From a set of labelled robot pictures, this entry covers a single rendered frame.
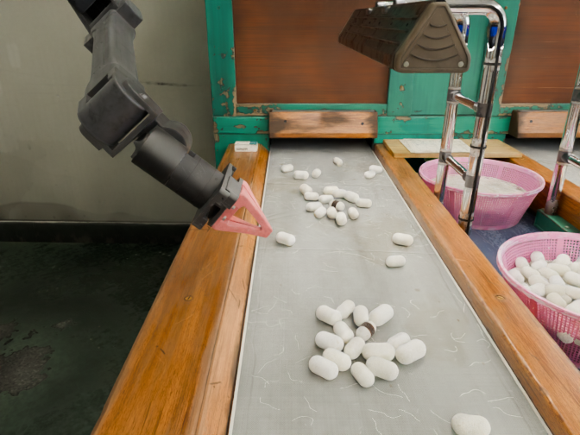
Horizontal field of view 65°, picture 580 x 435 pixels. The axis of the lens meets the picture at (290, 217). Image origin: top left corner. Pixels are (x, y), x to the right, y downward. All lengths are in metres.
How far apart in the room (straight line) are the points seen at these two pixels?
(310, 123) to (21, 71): 1.59
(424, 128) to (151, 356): 1.05
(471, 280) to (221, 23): 0.92
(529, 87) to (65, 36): 1.88
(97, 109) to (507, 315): 0.55
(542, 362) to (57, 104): 2.25
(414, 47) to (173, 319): 0.41
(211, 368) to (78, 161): 2.07
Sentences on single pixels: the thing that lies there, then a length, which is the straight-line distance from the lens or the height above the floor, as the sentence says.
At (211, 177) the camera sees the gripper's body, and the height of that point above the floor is 0.91.
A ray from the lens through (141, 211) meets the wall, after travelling 2.47.
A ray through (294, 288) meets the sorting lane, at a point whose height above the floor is 0.74.
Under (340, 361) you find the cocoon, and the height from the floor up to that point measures 0.76.
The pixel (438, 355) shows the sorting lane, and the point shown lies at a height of 0.74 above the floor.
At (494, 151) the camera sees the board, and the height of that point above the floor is 0.78.
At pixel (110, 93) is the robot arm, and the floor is 1.01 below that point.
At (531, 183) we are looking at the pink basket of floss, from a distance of 1.18.
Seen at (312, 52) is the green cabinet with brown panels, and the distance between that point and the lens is 1.30.
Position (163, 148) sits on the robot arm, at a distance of 0.59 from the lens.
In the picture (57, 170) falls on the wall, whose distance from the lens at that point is 2.56.
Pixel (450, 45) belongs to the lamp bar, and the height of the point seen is 1.07.
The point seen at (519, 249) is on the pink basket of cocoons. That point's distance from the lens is 0.83.
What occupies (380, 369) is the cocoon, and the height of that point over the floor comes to 0.75.
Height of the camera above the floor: 1.09
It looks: 24 degrees down
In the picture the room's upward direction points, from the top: straight up
